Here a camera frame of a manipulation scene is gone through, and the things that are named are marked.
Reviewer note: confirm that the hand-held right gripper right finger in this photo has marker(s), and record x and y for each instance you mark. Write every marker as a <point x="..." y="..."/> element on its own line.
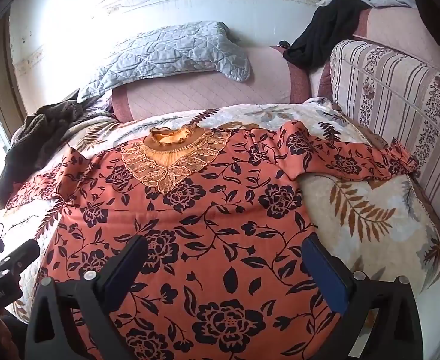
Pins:
<point x="327" y="279"/>

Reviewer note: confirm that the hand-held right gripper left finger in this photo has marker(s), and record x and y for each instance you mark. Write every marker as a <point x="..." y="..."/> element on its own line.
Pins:
<point x="119" y="281"/>

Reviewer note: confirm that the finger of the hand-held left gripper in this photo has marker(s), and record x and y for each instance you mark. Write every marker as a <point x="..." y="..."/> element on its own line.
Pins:
<point x="22" y="253"/>

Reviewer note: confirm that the orange floral blouse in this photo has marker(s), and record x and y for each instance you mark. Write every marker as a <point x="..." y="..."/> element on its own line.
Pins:
<point x="205" y="213"/>

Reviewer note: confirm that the leaf print blanket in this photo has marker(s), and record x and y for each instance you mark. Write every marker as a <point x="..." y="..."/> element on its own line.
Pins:
<point x="355" y="202"/>

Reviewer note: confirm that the dark brown towel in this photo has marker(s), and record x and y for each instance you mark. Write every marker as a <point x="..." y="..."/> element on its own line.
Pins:
<point x="36" y="135"/>

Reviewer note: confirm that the striped floral cushion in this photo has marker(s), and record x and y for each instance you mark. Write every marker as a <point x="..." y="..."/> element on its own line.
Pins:
<point x="392" y="120"/>

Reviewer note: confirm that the pink headboard cushion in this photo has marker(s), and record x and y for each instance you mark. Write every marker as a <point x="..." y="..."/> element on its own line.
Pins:
<point x="205" y="90"/>

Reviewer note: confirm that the grey quilted blanket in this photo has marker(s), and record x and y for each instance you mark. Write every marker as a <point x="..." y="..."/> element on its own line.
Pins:
<point x="159" y="52"/>

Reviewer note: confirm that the black garment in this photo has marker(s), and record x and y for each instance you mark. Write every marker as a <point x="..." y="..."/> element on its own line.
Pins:
<point x="325" y="33"/>

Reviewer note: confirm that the wooden window frame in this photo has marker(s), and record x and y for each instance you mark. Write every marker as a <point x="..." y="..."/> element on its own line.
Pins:
<point x="2" y="82"/>

